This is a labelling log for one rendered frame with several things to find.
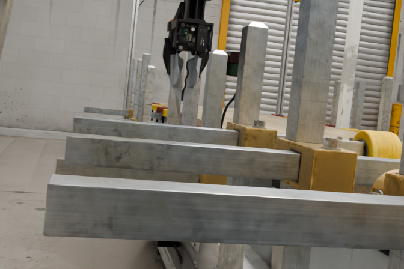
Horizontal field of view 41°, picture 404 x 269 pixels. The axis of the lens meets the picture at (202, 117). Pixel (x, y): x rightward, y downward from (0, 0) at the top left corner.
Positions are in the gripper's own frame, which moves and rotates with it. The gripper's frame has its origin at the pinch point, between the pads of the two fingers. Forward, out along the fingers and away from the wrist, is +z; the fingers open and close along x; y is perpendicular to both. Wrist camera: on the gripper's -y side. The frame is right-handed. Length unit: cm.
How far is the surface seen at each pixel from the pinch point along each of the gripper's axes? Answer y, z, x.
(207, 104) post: -3.8, 1.5, 6.3
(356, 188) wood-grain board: 25.9, 12.1, 25.7
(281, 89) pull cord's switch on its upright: -260, -7, 116
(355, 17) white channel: -136, -43, 104
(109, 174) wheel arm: -0.1, 16.8, -12.7
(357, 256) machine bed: 24.9, 23.6, 27.8
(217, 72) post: -3.8, -5.1, 7.7
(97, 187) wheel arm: 75, 5, -17
